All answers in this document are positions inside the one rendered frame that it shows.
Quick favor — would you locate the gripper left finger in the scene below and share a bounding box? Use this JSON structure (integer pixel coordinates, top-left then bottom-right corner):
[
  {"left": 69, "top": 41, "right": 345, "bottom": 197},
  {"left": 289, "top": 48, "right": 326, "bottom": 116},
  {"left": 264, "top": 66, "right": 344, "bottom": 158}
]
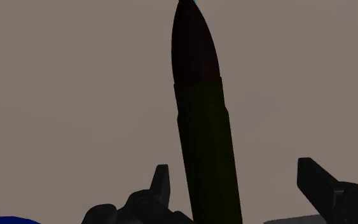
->
[{"left": 81, "top": 164, "right": 196, "bottom": 224}]

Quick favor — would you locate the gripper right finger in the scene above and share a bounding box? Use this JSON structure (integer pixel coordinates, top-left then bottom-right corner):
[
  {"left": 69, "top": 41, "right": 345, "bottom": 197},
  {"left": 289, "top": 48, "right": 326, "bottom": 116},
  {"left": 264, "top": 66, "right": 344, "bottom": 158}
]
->
[{"left": 296, "top": 157, "right": 358, "bottom": 224}]

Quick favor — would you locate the dark pen with blue tip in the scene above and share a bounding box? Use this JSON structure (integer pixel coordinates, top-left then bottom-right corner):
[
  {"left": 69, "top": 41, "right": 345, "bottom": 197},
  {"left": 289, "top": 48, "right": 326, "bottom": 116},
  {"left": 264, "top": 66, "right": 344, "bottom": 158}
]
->
[{"left": 170, "top": 0, "right": 244, "bottom": 224}]

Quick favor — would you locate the blue round object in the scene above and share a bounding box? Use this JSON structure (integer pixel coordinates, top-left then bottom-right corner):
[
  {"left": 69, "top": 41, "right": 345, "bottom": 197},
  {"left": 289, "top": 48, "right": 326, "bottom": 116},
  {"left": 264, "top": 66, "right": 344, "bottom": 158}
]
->
[{"left": 0, "top": 216, "right": 41, "bottom": 224}]

